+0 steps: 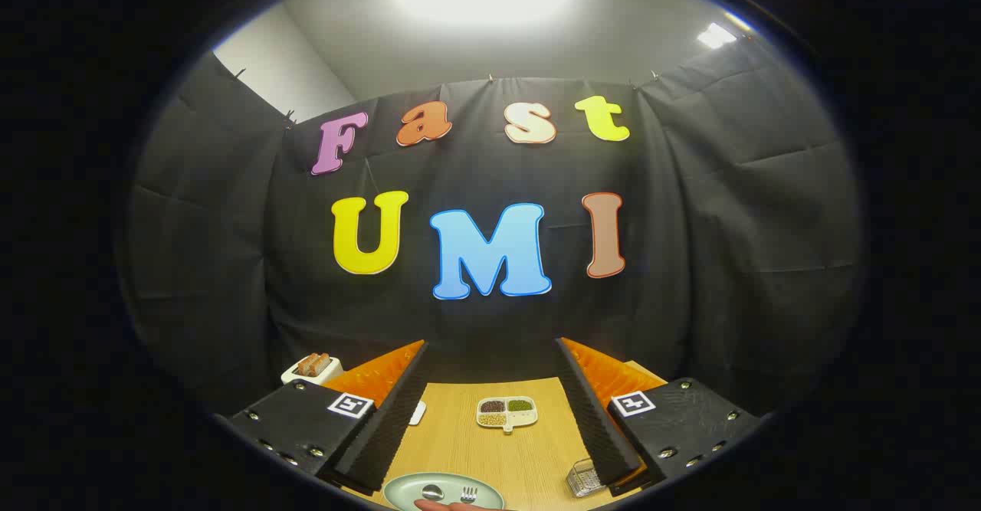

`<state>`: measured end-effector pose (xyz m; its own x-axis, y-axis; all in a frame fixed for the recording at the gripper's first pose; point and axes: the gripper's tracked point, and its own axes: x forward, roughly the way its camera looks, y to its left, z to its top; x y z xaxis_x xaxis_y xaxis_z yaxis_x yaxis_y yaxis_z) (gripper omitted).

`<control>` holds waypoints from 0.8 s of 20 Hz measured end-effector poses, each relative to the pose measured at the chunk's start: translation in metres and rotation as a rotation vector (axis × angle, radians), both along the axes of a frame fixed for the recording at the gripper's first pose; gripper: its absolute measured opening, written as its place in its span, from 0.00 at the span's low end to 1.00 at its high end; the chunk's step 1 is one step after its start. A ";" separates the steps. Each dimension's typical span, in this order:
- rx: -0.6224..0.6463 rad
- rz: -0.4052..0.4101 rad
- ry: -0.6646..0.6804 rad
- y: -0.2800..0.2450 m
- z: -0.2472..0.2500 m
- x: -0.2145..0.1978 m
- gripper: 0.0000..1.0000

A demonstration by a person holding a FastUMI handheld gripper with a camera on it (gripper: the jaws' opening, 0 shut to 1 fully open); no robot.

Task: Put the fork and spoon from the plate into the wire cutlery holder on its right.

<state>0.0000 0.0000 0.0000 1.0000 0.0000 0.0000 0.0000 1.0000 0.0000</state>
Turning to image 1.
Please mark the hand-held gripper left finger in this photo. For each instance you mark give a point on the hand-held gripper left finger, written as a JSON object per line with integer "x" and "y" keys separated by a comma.
{"x": 383, "y": 434}

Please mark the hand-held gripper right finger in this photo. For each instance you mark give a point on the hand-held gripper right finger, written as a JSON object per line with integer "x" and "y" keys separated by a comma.
{"x": 594, "y": 427}

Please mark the white coaster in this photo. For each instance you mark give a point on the white coaster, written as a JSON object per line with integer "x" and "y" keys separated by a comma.
{"x": 418, "y": 413}

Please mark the mint green plate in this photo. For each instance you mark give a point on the mint green plate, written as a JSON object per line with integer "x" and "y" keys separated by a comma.
{"x": 402, "y": 492}

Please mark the white divided dish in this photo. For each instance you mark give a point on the white divided dish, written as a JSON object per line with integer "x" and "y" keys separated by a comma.
{"x": 525, "y": 417}

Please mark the pile of green beans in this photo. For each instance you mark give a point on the pile of green beans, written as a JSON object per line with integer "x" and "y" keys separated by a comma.
{"x": 520, "y": 405}

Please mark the toast slice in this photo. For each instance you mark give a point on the toast slice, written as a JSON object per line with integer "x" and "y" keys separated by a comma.
{"x": 313, "y": 364}

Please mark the pile of yellow beans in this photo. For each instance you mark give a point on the pile of yellow beans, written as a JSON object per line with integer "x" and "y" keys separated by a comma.
{"x": 493, "y": 419}

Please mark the pile of brown beans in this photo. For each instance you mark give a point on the pile of brown beans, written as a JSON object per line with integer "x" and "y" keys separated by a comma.
{"x": 492, "y": 406}

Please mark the white toaster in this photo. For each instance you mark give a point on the white toaster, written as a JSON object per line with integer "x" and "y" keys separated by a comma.
{"x": 295, "y": 377}

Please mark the black backdrop cloth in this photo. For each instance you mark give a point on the black backdrop cloth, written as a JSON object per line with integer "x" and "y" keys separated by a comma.
{"x": 690, "y": 227}

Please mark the small ceiling light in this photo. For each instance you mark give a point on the small ceiling light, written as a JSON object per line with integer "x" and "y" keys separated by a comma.
{"x": 716, "y": 36}

